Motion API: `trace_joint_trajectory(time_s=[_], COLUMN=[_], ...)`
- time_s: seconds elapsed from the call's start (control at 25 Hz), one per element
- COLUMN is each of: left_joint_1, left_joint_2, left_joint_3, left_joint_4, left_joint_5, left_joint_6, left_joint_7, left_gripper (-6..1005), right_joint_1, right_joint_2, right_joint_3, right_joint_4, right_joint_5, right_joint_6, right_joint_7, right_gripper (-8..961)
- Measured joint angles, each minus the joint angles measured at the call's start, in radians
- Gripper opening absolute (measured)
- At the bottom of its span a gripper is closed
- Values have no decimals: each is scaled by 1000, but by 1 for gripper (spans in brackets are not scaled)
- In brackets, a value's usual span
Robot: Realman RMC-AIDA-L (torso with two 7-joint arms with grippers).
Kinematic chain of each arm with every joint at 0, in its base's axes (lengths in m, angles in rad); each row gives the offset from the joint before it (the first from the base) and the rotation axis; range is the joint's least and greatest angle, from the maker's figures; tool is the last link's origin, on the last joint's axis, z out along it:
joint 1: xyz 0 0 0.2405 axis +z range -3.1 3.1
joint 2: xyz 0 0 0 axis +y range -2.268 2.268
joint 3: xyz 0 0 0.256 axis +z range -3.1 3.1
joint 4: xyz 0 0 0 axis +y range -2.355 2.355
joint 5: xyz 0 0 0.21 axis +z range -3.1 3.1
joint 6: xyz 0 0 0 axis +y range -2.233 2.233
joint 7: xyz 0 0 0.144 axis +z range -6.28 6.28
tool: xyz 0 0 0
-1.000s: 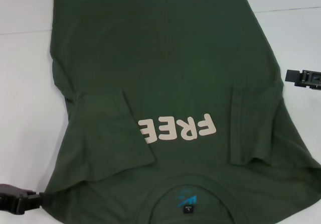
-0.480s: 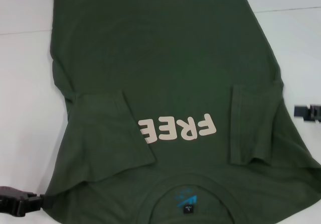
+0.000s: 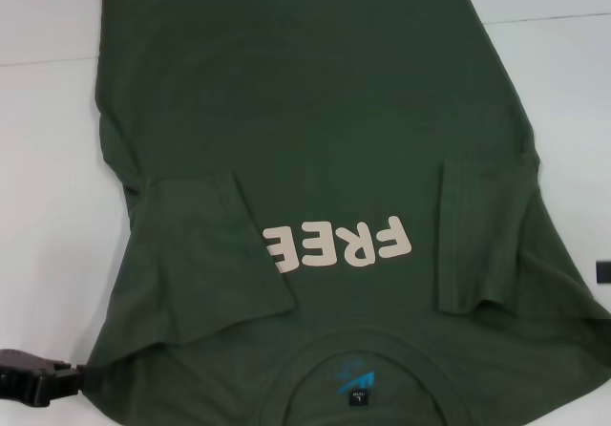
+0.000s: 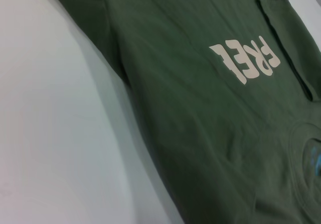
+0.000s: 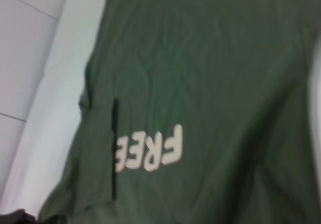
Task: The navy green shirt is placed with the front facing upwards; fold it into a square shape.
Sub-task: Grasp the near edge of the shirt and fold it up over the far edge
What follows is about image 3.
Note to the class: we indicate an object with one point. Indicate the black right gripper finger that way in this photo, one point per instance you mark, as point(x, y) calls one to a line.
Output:
point(604, 271)

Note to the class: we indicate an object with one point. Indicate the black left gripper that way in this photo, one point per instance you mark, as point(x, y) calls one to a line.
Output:
point(24, 376)

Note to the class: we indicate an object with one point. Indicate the dark green FREE! t-shirt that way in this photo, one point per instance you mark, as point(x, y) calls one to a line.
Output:
point(310, 111)

